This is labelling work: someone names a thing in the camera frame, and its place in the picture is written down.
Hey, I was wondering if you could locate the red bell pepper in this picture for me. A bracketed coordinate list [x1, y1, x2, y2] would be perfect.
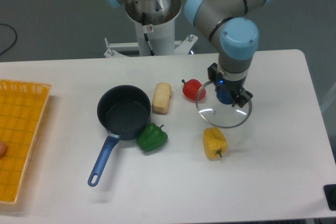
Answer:
[181, 79, 202, 102]

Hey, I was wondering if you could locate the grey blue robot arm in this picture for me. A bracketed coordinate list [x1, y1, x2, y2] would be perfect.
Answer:
[106, 0, 271, 107]

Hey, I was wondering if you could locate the yellow plastic basket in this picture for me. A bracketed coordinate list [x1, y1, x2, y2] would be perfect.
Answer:
[1, 79, 51, 205]

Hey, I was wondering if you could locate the dark saucepan blue handle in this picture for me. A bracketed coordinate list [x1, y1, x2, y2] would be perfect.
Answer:
[88, 85, 151, 187]

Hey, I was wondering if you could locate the beige bread loaf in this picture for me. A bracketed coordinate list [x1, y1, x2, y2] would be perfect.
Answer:
[152, 82, 172, 115]

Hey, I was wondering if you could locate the glass lid blue knob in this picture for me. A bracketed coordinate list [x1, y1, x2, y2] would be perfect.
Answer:
[195, 81, 253, 129]

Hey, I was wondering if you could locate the green bell pepper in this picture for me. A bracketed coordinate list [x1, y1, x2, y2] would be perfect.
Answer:
[136, 123, 168, 152]

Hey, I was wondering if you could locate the yellow bell pepper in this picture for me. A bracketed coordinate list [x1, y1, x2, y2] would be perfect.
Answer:
[203, 127, 227, 159]

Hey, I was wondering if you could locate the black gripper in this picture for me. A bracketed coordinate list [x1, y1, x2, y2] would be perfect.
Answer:
[207, 63, 253, 108]

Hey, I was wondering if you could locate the black device at table edge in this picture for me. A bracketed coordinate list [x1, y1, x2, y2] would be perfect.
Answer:
[323, 184, 336, 211]

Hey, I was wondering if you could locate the black cable on floor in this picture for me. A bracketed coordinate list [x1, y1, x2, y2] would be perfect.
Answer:
[0, 23, 18, 56]

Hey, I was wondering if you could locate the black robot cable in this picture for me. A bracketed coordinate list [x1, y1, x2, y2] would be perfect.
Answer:
[134, 0, 156, 56]

